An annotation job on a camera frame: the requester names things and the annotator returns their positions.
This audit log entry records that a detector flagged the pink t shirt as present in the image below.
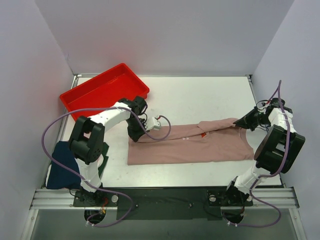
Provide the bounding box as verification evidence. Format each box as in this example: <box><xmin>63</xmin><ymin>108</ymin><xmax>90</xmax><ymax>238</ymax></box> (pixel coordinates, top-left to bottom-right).
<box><xmin>127</xmin><ymin>118</ymin><xmax>254</xmax><ymax>166</ymax></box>

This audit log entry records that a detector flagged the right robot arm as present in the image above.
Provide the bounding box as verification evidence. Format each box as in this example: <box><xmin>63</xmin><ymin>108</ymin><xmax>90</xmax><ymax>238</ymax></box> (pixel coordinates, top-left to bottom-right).
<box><xmin>223</xmin><ymin>98</ymin><xmax>306</xmax><ymax>205</ymax></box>

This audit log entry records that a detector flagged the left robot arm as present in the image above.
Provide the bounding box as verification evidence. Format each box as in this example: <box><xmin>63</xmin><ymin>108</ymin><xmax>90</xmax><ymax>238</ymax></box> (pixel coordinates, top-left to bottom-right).
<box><xmin>68</xmin><ymin>96</ymin><xmax>147</xmax><ymax>206</ymax></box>

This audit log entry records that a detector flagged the red plastic tray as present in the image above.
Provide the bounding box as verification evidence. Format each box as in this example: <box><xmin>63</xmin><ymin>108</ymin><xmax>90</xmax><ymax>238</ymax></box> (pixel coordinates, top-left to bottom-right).
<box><xmin>59</xmin><ymin>63</ymin><xmax>150</xmax><ymax>112</ymax></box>

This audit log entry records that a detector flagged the navy folded t shirt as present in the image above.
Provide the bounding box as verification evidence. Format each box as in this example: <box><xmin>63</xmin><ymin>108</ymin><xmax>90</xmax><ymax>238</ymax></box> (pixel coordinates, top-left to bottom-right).
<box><xmin>46</xmin><ymin>141</ymin><xmax>82</xmax><ymax>190</ymax></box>

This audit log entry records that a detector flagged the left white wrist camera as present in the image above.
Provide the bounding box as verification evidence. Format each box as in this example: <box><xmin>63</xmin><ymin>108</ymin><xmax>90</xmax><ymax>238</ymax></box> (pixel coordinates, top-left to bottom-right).
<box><xmin>145</xmin><ymin>117</ymin><xmax>162</xmax><ymax>132</ymax></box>

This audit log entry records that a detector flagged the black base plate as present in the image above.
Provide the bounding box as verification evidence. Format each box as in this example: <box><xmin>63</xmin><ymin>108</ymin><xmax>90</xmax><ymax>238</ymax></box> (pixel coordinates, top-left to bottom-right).
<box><xmin>73</xmin><ymin>187</ymin><xmax>253</xmax><ymax>223</ymax></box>

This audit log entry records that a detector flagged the aluminium front rail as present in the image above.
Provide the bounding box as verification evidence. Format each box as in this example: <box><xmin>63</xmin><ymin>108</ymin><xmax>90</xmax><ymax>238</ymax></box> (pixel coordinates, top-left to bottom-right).
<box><xmin>30</xmin><ymin>188</ymin><xmax>300</xmax><ymax>210</ymax></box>

